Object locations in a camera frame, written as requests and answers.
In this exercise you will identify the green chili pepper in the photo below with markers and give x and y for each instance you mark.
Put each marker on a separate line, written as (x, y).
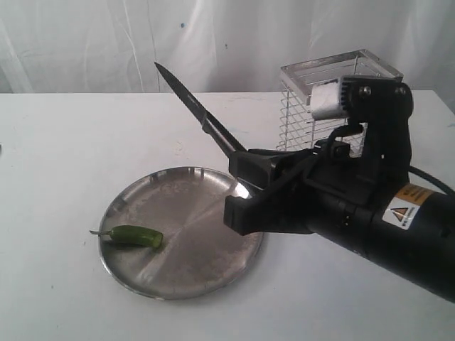
(133, 236)

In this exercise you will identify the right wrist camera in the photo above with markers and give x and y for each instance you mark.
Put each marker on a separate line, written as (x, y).
(386, 106)

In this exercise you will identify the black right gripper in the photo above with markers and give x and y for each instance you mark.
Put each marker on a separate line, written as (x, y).
(332, 195)

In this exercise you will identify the wire metal utensil holder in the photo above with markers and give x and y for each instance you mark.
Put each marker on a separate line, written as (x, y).
(311, 107)

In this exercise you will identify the black kitchen knife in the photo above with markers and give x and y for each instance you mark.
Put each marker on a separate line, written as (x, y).
(209, 124)

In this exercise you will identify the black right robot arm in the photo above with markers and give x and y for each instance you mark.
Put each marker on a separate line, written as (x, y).
(403, 223)

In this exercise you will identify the round stainless steel plate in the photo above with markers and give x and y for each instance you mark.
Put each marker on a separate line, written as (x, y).
(198, 254)

